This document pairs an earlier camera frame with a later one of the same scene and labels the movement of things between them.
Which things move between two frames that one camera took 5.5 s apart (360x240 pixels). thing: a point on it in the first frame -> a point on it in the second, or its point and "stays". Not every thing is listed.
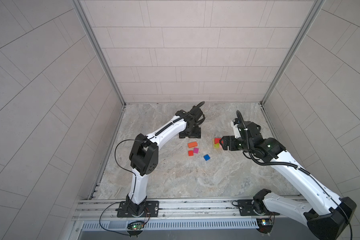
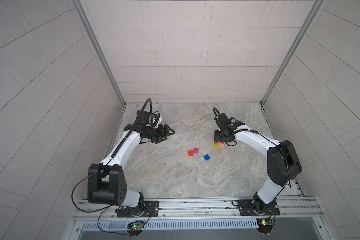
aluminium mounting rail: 104,208 stays
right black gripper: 230,139 -> 216,138
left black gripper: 196,133 -> 160,134
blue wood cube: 206,157 stays
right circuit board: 266,222 stays
